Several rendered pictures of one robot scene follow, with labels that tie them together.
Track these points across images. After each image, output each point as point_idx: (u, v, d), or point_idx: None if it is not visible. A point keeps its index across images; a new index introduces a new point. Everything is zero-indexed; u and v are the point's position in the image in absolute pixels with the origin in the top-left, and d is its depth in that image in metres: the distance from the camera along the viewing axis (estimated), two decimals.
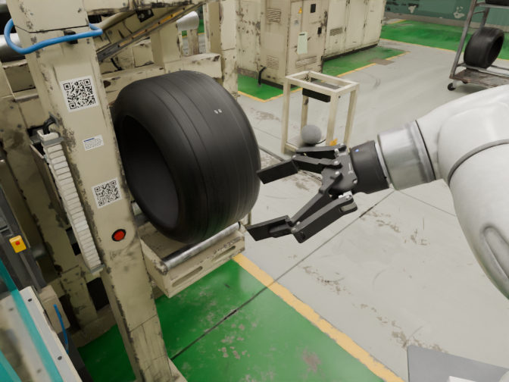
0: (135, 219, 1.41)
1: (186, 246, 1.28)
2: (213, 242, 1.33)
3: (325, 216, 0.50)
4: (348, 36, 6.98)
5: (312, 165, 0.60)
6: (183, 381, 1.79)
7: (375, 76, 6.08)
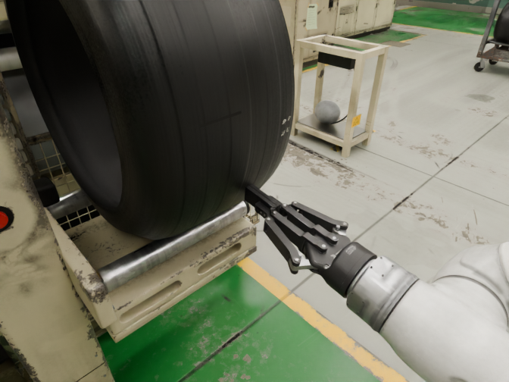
0: None
1: None
2: None
3: (319, 221, 0.59)
4: (359, 16, 6.38)
5: (296, 236, 0.56)
6: None
7: (391, 57, 5.48)
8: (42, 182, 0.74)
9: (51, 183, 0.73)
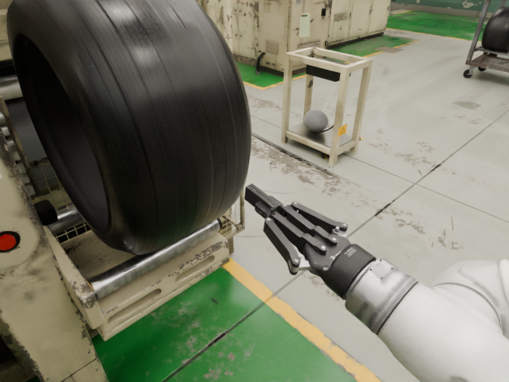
0: None
1: (131, 258, 0.83)
2: (175, 243, 0.86)
3: (319, 222, 0.59)
4: (353, 22, 6.51)
5: (295, 236, 0.56)
6: None
7: (383, 64, 5.61)
8: (43, 204, 0.86)
9: (51, 205, 0.86)
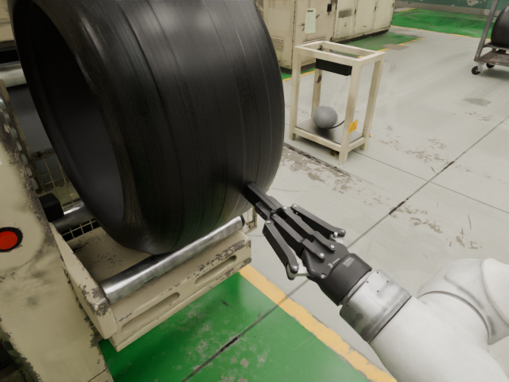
0: (76, 220, 0.86)
1: (151, 259, 0.72)
2: (198, 251, 0.78)
3: (317, 226, 0.60)
4: (357, 19, 6.42)
5: (294, 239, 0.57)
6: None
7: (389, 61, 5.52)
8: (48, 198, 0.78)
9: (56, 199, 0.77)
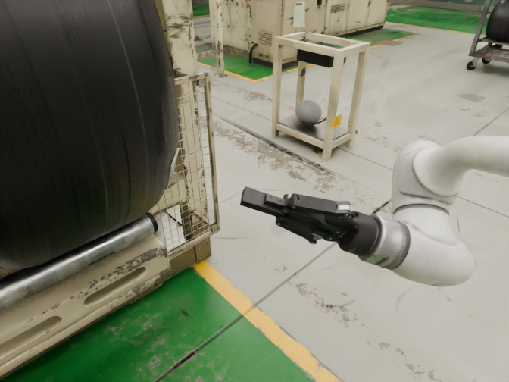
0: None
1: (26, 294, 0.56)
2: None
3: (322, 201, 0.59)
4: (351, 14, 6.26)
5: None
6: None
7: (382, 56, 5.36)
8: None
9: None
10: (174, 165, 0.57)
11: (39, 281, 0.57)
